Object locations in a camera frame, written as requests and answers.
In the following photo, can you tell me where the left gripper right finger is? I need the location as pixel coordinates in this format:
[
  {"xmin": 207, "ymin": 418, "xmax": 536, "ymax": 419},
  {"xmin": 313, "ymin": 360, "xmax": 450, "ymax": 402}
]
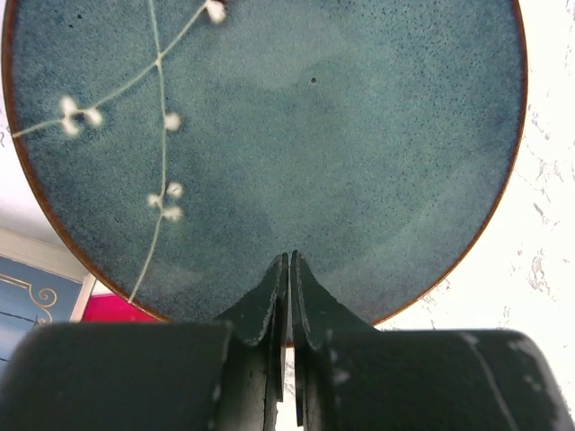
[{"xmin": 290, "ymin": 252, "xmax": 574, "ymax": 430}]

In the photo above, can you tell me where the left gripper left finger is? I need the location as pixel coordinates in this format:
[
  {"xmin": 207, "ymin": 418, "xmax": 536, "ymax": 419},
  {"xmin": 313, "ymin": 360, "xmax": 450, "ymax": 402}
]
[{"xmin": 1, "ymin": 254, "xmax": 288, "ymax": 430}]

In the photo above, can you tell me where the dark teal ceramic plate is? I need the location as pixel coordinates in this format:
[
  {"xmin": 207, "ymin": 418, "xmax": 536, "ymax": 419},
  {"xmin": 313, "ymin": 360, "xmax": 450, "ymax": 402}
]
[{"xmin": 2, "ymin": 1, "xmax": 526, "ymax": 324}]

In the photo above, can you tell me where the red notebook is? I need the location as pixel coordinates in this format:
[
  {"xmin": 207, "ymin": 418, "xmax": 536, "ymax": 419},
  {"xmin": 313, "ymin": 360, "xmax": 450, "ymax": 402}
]
[{"xmin": 82, "ymin": 294, "xmax": 158, "ymax": 322}]

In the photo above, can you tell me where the dark blue book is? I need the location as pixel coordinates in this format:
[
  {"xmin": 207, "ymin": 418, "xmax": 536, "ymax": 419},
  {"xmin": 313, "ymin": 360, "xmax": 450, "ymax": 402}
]
[{"xmin": 1, "ymin": 228, "xmax": 96, "ymax": 369}]

